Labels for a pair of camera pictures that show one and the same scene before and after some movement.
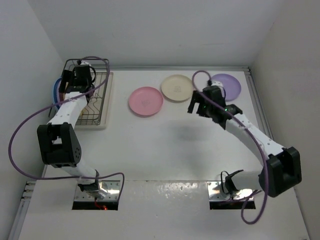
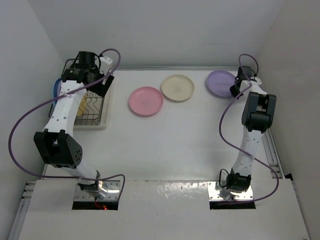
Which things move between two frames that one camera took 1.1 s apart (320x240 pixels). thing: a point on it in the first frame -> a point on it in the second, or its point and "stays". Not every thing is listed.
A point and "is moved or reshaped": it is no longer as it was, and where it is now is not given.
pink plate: (145, 101) stays
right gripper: (198, 97) -> (234, 93)
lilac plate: (231, 85) is moved or reshaped
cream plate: (176, 88) stays
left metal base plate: (112, 186) stays
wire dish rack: (90, 114) stays
